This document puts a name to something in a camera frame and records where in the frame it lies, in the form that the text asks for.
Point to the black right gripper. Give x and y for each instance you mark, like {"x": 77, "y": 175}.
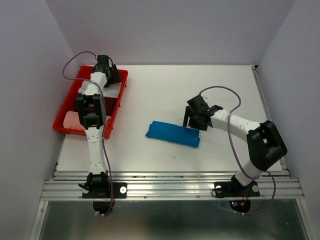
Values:
{"x": 189, "y": 112}

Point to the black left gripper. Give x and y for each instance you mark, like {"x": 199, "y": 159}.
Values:
{"x": 115, "y": 78}

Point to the blue t shirt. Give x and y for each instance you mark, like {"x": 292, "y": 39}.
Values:
{"x": 174, "y": 134}

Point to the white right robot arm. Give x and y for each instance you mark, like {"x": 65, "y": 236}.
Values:
{"x": 264, "y": 142}

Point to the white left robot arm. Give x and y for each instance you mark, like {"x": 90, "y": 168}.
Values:
{"x": 91, "y": 106}

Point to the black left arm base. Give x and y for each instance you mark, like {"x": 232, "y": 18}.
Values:
{"x": 119, "y": 191}

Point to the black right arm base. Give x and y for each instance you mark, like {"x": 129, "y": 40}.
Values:
{"x": 234, "y": 189}

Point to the maroon rolled t shirt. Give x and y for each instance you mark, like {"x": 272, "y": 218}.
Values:
{"x": 110, "y": 105}

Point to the red plastic tray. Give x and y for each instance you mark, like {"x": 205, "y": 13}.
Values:
{"x": 69, "y": 104}

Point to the pink rolled t shirt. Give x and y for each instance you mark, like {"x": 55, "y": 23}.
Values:
{"x": 72, "y": 122}

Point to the aluminium frame rail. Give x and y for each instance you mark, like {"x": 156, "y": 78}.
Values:
{"x": 171, "y": 186}

